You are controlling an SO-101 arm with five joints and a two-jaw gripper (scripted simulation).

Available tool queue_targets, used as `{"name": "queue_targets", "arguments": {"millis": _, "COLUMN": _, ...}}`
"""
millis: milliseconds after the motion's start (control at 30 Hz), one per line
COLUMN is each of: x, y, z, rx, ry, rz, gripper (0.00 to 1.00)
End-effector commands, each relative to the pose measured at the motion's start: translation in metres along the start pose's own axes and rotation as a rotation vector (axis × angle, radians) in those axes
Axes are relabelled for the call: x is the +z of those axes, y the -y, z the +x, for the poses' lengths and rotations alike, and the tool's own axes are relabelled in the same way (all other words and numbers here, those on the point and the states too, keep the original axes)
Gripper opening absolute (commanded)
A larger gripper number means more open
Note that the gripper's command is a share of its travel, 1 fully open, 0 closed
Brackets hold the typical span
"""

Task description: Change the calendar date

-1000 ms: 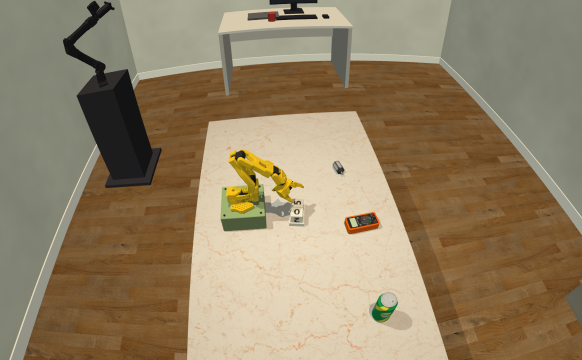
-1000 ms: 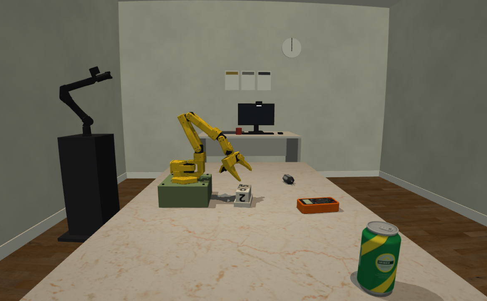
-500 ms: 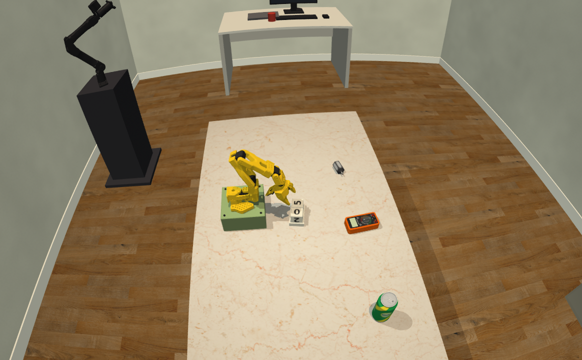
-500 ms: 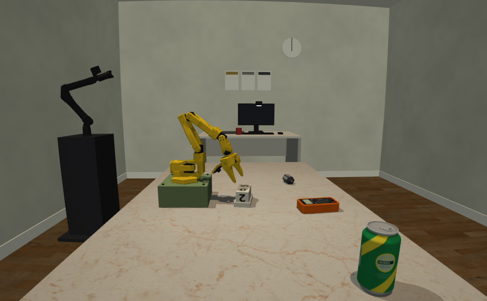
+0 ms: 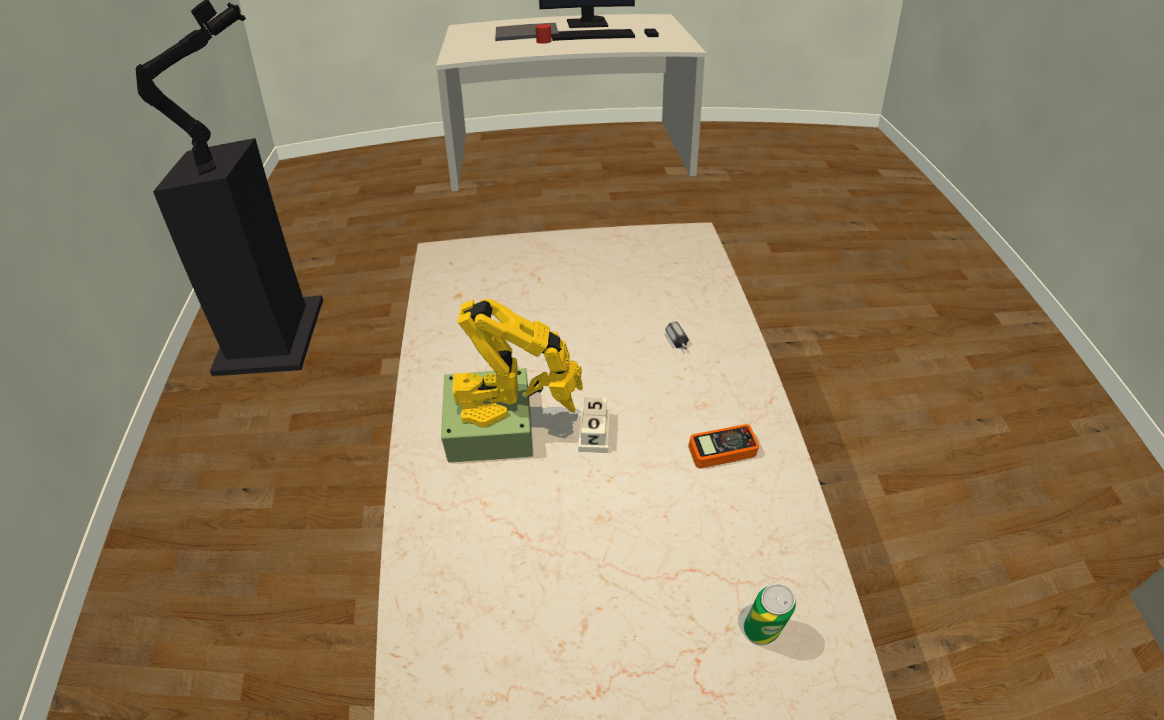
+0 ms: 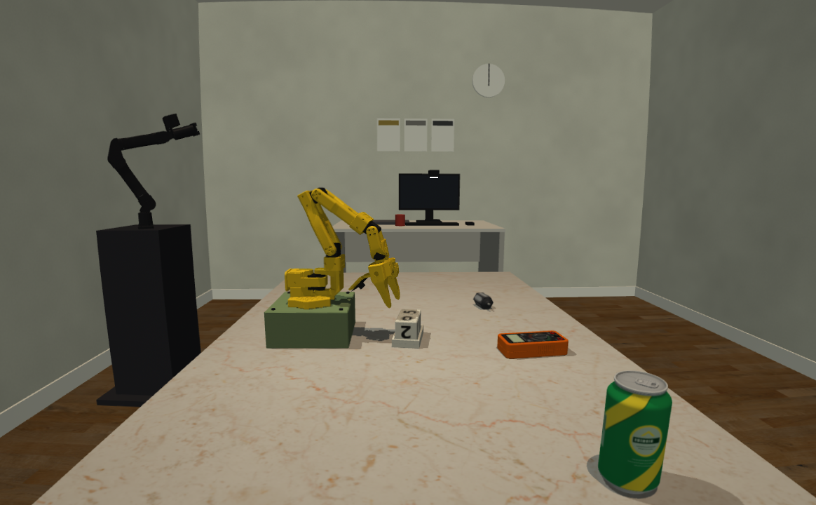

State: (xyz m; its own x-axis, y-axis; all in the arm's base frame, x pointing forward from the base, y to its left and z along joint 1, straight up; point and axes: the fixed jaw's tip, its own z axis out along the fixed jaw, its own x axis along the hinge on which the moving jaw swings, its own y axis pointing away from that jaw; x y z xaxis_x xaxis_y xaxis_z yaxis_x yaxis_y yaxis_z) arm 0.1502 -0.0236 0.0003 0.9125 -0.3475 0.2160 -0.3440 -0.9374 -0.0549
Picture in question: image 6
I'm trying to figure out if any green drink can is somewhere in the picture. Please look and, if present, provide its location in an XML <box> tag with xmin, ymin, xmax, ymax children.
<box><xmin>598</xmin><ymin>370</ymin><xmax>672</xmax><ymax>494</ymax></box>

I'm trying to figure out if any orange digital multimeter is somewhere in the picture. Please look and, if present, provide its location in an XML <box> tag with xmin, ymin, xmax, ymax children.
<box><xmin>497</xmin><ymin>330</ymin><xmax>569</xmax><ymax>359</ymax></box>

